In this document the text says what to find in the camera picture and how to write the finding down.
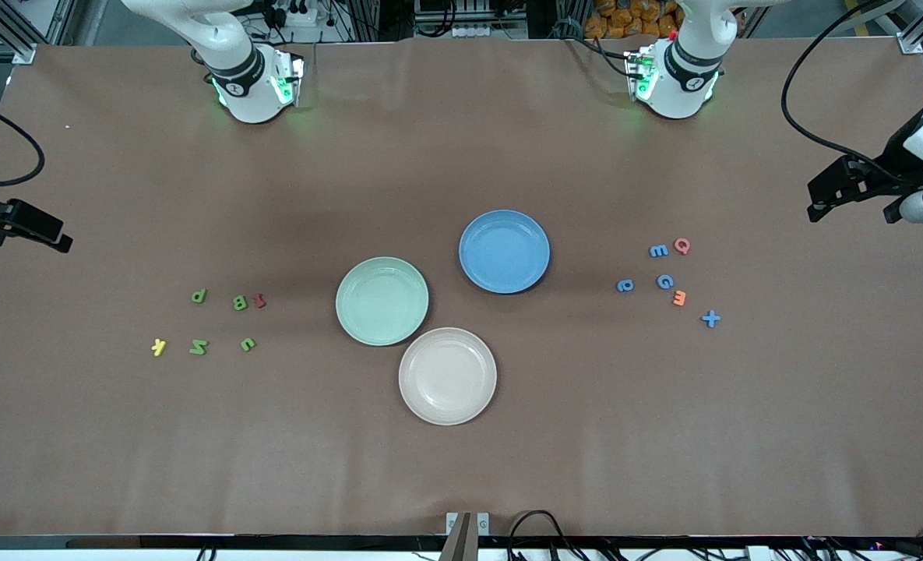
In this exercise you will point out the green letter P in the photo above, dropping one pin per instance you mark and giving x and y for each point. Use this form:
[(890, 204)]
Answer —
[(199, 295)]

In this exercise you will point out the blue letter X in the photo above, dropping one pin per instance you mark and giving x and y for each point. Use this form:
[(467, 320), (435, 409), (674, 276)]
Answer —
[(710, 318)]

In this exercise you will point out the blue letter E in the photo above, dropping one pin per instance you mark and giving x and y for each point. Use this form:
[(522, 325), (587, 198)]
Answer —
[(658, 251)]

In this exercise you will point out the blue letter G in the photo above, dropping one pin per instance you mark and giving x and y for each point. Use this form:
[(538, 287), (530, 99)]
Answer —
[(665, 281)]

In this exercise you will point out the green letter N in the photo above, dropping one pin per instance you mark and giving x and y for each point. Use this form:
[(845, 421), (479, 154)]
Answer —
[(199, 347)]

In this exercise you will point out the green letter B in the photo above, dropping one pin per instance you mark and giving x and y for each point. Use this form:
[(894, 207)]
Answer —
[(240, 302)]

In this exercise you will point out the blue letter D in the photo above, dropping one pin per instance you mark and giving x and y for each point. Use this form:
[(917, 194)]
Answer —
[(625, 285)]

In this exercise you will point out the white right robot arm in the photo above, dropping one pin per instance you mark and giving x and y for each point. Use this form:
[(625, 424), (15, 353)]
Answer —
[(247, 86)]

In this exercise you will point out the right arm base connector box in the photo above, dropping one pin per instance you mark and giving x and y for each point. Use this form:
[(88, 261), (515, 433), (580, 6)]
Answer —
[(288, 78)]

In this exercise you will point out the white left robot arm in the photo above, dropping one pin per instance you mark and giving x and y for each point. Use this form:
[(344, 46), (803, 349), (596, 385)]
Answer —
[(679, 86)]

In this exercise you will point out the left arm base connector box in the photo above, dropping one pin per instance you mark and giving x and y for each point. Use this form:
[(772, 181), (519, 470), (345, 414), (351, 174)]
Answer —
[(640, 74)]

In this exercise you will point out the red letter Q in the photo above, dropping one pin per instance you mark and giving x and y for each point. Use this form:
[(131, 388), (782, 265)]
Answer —
[(681, 246)]

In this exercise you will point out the yellow letter K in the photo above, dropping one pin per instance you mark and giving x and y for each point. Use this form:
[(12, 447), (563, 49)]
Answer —
[(159, 347)]

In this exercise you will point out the orange letter E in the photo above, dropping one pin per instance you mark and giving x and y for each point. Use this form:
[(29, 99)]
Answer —
[(679, 298)]

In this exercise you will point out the orange packets pile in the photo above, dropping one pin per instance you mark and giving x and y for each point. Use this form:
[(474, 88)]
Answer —
[(625, 19)]

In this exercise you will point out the blue plate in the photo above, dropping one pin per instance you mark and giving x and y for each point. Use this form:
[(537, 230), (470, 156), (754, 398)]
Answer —
[(504, 251)]

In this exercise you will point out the green plate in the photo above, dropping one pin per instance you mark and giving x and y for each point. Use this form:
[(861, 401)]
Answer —
[(382, 301)]

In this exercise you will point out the white power strip with plugs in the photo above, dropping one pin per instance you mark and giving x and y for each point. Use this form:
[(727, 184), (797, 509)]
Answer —
[(301, 15)]

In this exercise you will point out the beige plate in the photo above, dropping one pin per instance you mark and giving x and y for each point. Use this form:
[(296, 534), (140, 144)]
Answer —
[(447, 375)]

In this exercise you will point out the brown table cover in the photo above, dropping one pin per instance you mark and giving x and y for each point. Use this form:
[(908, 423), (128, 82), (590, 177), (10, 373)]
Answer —
[(461, 467)]

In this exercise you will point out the grey metal table bracket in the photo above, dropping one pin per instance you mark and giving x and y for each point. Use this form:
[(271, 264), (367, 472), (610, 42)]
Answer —
[(467, 538)]

